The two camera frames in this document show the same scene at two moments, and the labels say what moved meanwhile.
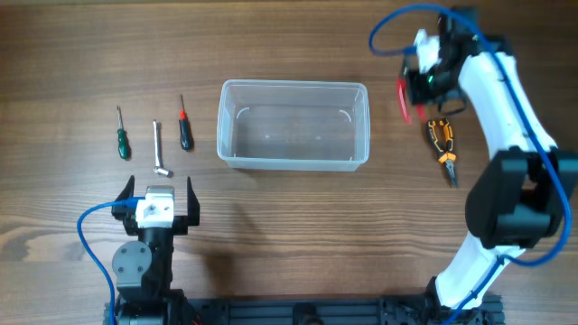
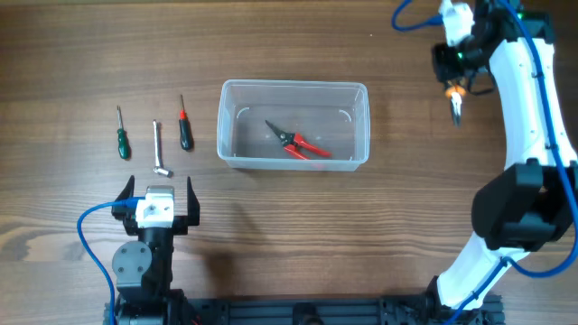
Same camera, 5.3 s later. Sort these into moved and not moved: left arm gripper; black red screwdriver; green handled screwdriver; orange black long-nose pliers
Moved: orange black long-nose pliers
Not moved: black red screwdriver; green handled screwdriver; left arm gripper
